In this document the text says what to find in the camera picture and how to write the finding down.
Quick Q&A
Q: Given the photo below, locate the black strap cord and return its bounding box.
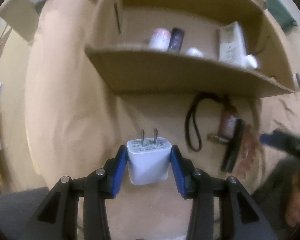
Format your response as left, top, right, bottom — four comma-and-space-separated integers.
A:
185, 92, 224, 152

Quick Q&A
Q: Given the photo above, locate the black purple lighter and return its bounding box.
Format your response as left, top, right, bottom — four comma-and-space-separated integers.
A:
168, 28, 185, 52

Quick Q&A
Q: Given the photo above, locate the gold black battery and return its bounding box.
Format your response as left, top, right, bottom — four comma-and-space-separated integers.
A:
207, 134, 230, 144

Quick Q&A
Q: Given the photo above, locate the brown cardboard box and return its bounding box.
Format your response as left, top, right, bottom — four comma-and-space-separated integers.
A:
85, 0, 300, 98

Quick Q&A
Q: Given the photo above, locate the white earbuds case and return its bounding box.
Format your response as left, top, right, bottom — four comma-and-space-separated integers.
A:
185, 47, 204, 58

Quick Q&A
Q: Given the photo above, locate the pink perfume bottle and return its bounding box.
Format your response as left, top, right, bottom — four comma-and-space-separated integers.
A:
218, 97, 238, 140

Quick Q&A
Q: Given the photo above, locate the green pillow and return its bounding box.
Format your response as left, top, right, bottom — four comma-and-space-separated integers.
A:
266, 0, 298, 33

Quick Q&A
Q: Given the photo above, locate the white red-label pill bottle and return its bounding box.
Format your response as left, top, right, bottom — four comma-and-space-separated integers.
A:
148, 28, 171, 51

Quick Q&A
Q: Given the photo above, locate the white box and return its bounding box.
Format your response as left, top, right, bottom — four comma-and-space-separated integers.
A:
219, 21, 247, 68

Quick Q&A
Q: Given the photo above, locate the person right hand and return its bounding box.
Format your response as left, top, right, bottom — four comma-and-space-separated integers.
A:
285, 170, 300, 228

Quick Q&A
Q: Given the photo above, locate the small white bottle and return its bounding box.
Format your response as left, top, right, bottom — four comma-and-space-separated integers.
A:
245, 54, 258, 69

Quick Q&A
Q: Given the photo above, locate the large cardboard box on floor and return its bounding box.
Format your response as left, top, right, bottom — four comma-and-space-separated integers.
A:
0, 0, 39, 43

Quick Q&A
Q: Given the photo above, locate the white usb charger plug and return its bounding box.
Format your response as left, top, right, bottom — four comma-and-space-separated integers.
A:
126, 129, 172, 186

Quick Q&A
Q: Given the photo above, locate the tan bed sheet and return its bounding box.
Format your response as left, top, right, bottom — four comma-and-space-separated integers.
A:
25, 0, 300, 239

